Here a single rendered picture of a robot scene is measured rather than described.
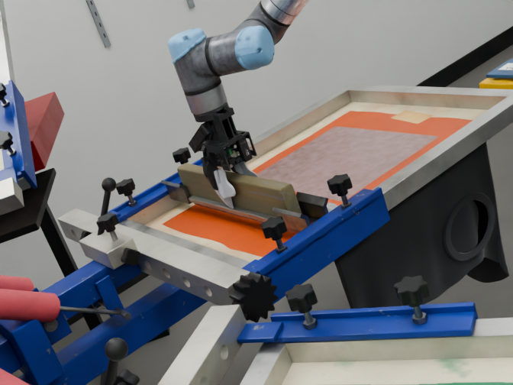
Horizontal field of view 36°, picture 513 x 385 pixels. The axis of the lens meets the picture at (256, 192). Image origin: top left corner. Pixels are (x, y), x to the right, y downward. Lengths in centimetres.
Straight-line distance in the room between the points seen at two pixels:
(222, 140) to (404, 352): 63
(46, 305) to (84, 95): 232
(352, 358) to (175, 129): 283
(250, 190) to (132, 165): 224
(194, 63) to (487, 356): 76
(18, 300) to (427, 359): 67
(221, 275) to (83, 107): 243
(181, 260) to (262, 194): 23
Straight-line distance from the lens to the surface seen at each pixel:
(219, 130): 154
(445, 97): 192
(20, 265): 363
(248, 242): 156
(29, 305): 139
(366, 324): 112
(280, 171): 184
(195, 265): 135
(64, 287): 148
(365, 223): 146
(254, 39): 145
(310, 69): 433
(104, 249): 147
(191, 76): 151
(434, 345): 109
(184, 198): 179
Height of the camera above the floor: 161
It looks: 22 degrees down
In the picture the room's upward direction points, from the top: 20 degrees counter-clockwise
